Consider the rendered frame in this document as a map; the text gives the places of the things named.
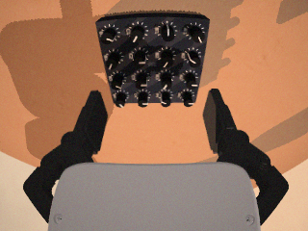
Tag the black knob box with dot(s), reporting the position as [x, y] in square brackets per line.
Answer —
[133, 62]

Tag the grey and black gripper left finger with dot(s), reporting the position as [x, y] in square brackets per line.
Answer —
[76, 147]

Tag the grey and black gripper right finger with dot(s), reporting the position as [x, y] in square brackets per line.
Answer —
[223, 136]

